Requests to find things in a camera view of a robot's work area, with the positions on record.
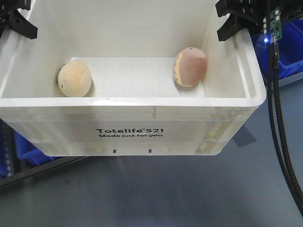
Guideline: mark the cream round plush toy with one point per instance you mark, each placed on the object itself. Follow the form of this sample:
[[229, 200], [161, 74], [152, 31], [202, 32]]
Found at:
[[74, 79]]

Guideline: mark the green circuit board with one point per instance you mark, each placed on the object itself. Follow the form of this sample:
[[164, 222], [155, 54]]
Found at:
[[273, 34]]

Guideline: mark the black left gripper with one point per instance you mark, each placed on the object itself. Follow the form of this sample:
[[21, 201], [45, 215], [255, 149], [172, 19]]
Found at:
[[11, 18]]

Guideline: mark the white plastic tote box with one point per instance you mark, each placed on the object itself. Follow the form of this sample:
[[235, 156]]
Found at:
[[134, 106]]

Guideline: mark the blue bin right side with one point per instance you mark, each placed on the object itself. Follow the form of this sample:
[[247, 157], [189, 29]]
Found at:
[[290, 50]]

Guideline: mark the brown round plush toy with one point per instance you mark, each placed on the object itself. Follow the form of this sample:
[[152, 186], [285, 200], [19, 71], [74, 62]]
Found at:
[[189, 67]]

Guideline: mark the steel shelf front rail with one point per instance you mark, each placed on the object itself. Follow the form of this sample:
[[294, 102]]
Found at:
[[38, 170]]

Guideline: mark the blue bin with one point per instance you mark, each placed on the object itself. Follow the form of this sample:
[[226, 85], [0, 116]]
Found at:
[[290, 50], [14, 145]]

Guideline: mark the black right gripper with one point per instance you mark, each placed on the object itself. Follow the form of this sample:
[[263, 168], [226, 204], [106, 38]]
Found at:
[[253, 13]]

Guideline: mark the blue bin left side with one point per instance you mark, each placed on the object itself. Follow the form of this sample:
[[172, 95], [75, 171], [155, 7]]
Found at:
[[14, 145]]

